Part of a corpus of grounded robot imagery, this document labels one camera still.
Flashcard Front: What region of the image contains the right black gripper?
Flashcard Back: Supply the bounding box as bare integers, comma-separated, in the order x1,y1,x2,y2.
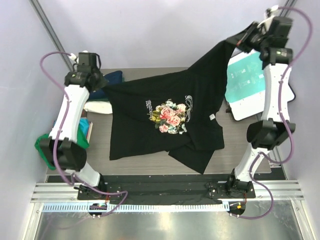
224,22,269,55

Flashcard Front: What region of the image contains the teal folding template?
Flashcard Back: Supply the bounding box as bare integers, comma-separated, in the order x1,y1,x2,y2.
225,50,266,103

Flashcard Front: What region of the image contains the white board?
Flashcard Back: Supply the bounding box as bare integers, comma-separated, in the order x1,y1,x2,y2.
224,48,297,122

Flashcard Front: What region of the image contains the black t shirt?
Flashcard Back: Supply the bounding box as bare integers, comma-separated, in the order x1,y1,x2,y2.
103,40,235,174

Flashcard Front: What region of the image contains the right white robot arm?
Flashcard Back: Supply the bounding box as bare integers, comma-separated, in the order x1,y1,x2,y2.
211,17,296,198

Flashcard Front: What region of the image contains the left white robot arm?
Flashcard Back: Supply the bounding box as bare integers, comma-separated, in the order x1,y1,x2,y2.
39,71,107,200

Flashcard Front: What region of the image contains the navy blue folded shirt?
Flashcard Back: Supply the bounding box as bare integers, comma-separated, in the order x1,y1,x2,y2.
87,70,124,102

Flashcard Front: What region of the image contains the dark green folded shirt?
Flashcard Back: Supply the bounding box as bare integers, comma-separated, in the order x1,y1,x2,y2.
87,77,125,102

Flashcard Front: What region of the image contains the white folded shirt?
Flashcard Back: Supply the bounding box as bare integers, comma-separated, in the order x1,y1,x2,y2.
83,101,113,115

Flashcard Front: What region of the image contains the brown picture book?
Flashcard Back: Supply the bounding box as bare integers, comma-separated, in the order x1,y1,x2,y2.
53,109,94,143

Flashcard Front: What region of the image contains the turquoise shirt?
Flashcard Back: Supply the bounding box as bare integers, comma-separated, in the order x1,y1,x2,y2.
78,117,90,137

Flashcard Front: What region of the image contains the bright green crumpled shirt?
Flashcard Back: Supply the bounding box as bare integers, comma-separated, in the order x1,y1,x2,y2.
34,126,90,171

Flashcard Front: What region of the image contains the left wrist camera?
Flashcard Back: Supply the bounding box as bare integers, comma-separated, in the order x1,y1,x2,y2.
69,51,102,73

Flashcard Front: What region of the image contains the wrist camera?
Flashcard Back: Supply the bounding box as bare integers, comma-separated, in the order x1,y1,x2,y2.
257,5,293,48
69,51,102,73

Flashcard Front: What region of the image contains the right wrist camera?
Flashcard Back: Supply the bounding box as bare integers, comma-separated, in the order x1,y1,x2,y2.
257,5,293,48

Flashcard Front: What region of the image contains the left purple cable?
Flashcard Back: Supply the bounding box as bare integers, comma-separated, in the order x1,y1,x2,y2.
39,51,129,217

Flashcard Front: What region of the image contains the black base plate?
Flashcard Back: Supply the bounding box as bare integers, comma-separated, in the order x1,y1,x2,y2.
76,174,257,206

